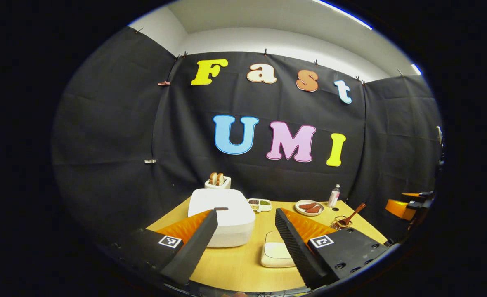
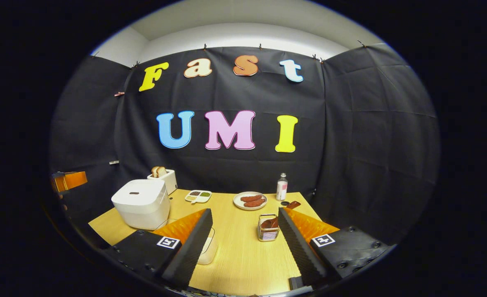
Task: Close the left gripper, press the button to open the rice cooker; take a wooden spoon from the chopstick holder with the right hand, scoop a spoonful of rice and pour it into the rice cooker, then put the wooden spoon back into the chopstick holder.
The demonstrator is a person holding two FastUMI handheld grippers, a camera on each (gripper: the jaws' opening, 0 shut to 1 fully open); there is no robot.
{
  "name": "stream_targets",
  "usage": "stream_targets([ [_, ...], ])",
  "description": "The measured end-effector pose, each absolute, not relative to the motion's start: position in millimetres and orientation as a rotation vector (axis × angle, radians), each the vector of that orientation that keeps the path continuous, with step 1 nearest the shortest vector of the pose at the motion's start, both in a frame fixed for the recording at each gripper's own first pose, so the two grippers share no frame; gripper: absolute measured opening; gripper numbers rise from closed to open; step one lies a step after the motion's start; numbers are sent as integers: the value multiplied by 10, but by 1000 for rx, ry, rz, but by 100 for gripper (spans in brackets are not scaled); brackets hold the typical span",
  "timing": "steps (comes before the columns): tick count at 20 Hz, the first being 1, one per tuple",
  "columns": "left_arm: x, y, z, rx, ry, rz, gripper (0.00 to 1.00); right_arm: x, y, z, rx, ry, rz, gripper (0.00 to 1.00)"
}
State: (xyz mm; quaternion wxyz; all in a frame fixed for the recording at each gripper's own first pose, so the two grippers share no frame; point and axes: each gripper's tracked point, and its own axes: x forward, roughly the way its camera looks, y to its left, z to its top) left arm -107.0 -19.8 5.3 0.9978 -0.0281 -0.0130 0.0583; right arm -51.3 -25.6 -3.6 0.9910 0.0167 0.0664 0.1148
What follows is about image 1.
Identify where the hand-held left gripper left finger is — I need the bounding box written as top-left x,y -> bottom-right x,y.
116,209 -> 218,288

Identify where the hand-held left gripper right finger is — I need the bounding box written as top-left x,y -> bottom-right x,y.
275,208 -> 389,290

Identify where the clear tray of rice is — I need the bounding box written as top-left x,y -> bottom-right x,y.
261,231 -> 297,268

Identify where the brown wooden spoon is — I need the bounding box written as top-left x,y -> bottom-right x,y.
339,203 -> 366,226

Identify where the wire chopstick holder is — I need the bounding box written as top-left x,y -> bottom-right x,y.
330,216 -> 353,230

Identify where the white rice cooker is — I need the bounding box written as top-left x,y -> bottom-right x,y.
188,188 -> 256,248

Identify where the round white plate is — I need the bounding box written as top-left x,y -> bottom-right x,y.
295,200 -> 324,217

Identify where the divided white dish of beans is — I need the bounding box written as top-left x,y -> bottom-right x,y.
248,198 -> 272,213

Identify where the clear plastic bottle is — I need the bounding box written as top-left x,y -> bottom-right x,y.
327,184 -> 341,208

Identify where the white toaster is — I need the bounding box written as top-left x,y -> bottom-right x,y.
204,175 -> 232,189

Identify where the black backdrop cloth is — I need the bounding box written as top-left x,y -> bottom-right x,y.
52,27 -> 443,248

